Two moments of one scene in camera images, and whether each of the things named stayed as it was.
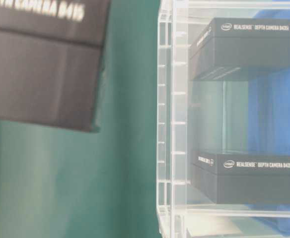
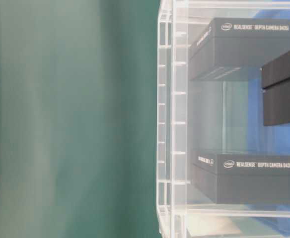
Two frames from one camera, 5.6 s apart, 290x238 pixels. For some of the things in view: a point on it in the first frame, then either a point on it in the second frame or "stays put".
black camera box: [44, 61] to [282, 82]
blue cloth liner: [276, 127] stays put
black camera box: [228, 179] stays put
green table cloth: [44, 181] stays put
